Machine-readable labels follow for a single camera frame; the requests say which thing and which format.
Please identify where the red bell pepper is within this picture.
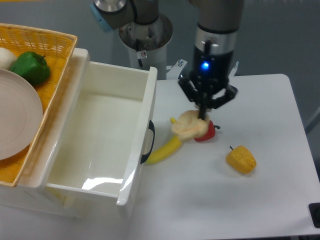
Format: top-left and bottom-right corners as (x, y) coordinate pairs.
(194, 120), (221, 143)

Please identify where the white drawer cabinet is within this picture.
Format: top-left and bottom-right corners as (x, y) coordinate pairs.
(0, 47), (141, 221)

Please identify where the green bell pepper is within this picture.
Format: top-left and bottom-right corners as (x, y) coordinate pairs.
(9, 51), (51, 86)

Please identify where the yellow banana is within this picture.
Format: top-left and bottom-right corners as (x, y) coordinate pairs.
(145, 117), (183, 165)

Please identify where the white round vegetable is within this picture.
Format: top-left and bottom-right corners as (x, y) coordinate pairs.
(0, 47), (17, 70)

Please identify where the black object at table edge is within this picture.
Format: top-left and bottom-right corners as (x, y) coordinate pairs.
(308, 202), (320, 229)

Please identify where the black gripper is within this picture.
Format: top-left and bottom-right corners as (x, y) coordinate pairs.
(178, 48), (238, 120)

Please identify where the upper white drawer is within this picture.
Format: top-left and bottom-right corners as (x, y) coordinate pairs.
(44, 61), (158, 207)

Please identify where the yellow woven basket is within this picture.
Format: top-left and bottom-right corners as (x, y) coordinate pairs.
(0, 23), (78, 187)

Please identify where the round bread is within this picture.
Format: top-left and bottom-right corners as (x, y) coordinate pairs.
(171, 110), (210, 142)

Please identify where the yellow bell pepper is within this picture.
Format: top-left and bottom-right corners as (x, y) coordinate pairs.
(225, 145), (257, 174)

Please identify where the pink plate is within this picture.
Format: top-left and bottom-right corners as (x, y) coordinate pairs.
(0, 69), (43, 160)

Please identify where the black drawer handle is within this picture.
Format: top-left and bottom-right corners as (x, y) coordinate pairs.
(140, 120), (156, 165)

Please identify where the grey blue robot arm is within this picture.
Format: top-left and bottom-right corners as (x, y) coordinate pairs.
(90, 0), (245, 119)

